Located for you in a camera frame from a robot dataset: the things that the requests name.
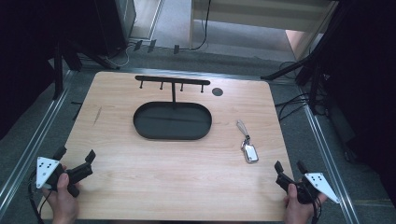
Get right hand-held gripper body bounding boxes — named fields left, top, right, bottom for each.
left=275, top=172, right=341, bottom=205

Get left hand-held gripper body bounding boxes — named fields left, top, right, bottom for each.
left=35, top=156, right=94, bottom=198

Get silver key fob with strap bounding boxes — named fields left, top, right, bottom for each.
left=235, top=119, right=260, bottom=164

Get black key rack with tray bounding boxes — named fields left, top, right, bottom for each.
left=133, top=75, right=213, bottom=141

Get person's right hand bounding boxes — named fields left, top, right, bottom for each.
left=282, top=182, right=329, bottom=224

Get person's left hand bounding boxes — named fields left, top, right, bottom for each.
left=41, top=164, right=82, bottom=224

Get black metal stand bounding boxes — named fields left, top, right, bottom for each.
left=51, top=38, right=120, bottom=101
left=261, top=40, right=331, bottom=116

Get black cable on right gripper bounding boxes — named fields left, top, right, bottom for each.
left=309, top=194, right=323, bottom=224

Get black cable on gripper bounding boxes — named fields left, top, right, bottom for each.
left=309, top=194, right=323, bottom=224
left=27, top=170, right=54, bottom=224

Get aluminium rail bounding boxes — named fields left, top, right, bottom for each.
left=0, top=70, right=78, bottom=216
left=298, top=90, right=362, bottom=224

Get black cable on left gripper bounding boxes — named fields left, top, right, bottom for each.
left=27, top=170, right=54, bottom=224

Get black cables on floor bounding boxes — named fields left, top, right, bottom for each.
left=275, top=61, right=312, bottom=122

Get white cable on floor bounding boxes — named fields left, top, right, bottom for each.
left=104, top=43, right=135, bottom=67

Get black hanging cable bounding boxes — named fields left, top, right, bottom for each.
left=190, top=0, right=213, bottom=51

